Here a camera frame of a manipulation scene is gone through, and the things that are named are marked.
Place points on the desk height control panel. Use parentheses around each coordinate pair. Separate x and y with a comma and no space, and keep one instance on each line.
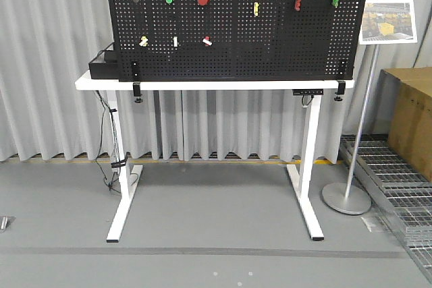
(307,92)

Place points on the brown cardboard box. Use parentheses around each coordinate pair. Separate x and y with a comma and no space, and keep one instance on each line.
(410,130)

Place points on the metal grating platform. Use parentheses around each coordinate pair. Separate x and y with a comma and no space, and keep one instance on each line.
(402,195)

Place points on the left black clamp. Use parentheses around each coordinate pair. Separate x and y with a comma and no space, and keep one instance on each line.
(136,82)

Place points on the red white toggle switch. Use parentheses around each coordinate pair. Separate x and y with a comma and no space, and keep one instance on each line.
(207,41)

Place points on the printed photo sign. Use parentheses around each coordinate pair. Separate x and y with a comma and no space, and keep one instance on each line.
(387,22)

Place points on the grey curtain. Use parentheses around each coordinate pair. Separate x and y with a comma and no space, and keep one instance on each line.
(46,46)

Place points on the right black clamp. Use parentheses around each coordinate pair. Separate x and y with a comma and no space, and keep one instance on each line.
(341,84)

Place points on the silver sign stand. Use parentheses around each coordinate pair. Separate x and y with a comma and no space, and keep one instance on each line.
(348,198)

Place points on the black box on desk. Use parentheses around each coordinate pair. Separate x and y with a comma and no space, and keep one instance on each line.
(104,65)

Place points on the yellow toggle switch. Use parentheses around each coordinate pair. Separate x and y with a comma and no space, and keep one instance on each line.
(144,41)

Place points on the white height-adjustable desk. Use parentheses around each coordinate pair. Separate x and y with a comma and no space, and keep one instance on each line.
(300,178)

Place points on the yellow knob handle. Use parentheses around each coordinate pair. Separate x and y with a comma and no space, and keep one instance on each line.
(256,9)

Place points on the red knob handle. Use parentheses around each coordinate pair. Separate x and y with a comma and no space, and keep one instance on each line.
(297,5)

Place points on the black clamp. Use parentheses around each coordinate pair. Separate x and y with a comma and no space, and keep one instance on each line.
(341,84)
(136,82)

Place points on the black perforated pegboard panel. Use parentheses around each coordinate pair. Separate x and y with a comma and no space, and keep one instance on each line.
(280,44)

